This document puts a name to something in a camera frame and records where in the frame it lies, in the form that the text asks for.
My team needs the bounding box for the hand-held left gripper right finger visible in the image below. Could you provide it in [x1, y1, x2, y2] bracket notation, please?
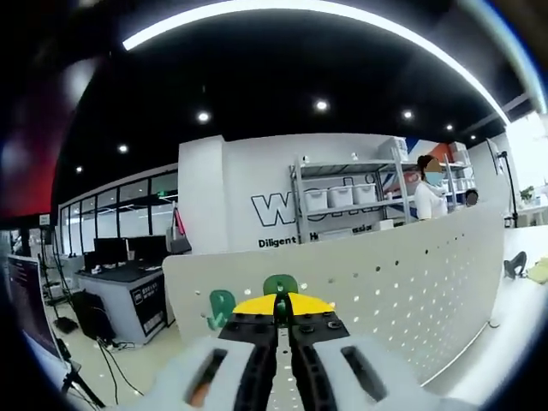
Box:
[284, 292, 472, 411]

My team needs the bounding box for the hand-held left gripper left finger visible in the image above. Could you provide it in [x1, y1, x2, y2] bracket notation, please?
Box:
[145, 293, 279, 411]

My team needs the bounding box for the green hook assembly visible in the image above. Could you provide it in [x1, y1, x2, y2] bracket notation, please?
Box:
[262, 273, 299, 329]
[206, 289, 237, 331]

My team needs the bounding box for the white perforated mounting plate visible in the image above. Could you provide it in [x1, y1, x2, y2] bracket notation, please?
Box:
[162, 200, 507, 387]

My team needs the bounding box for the grey hanging bag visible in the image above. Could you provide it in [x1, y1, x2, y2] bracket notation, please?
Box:
[169, 230, 194, 256]

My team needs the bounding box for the grey desk with black top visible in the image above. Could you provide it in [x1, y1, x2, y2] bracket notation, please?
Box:
[75, 261, 177, 344]

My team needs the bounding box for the black computer monitor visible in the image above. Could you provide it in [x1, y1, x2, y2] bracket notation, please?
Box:
[126, 234, 168, 263]
[92, 237, 129, 270]

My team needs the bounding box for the black computer tower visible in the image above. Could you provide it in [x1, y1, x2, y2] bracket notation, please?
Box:
[69, 289, 117, 343]

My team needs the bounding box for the white storage bin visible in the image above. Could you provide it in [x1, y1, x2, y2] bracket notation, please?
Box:
[306, 188, 330, 212]
[328, 186, 354, 209]
[354, 183, 378, 206]

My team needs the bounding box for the black display stand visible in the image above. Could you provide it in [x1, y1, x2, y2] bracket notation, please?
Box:
[37, 226, 81, 334]

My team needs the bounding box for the grey metal shelving rack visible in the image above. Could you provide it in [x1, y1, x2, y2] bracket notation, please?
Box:
[289, 152, 419, 235]
[440, 143, 477, 207]

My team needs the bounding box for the glass office partition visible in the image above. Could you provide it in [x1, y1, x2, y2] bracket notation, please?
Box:
[57, 164, 180, 258]

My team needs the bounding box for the black curved object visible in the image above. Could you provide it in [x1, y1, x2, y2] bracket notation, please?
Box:
[503, 250, 529, 280]

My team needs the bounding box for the yellow cloth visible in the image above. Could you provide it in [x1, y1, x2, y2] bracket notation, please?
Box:
[524, 264, 548, 285]

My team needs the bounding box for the group of ceiling spotlights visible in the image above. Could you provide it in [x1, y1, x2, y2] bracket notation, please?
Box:
[74, 98, 479, 175]

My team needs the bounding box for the monitor on black stand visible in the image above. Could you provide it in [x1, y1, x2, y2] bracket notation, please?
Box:
[485, 136, 522, 229]

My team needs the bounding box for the curved ceiling strip light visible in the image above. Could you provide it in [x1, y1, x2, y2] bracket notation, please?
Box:
[121, 3, 511, 126]

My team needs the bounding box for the floor cable bundle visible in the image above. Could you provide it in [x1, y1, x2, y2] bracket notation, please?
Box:
[96, 336, 146, 397]

